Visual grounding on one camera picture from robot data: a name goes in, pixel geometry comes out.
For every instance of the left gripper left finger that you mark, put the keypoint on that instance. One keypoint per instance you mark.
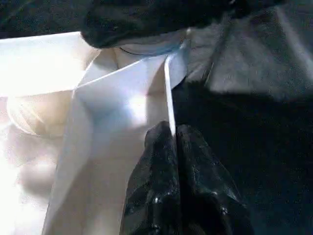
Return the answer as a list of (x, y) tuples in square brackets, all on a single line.
[(156, 186)]

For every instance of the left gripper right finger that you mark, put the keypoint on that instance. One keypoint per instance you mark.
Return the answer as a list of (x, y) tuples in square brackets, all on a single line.
[(207, 193)]

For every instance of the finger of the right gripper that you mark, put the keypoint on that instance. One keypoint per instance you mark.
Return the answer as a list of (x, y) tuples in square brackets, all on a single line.
[(146, 17)]

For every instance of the white plastic table top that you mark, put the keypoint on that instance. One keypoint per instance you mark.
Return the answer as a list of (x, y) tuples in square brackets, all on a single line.
[(73, 122)]

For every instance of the black shiny mat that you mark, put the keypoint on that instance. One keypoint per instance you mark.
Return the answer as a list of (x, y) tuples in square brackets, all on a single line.
[(244, 122)]

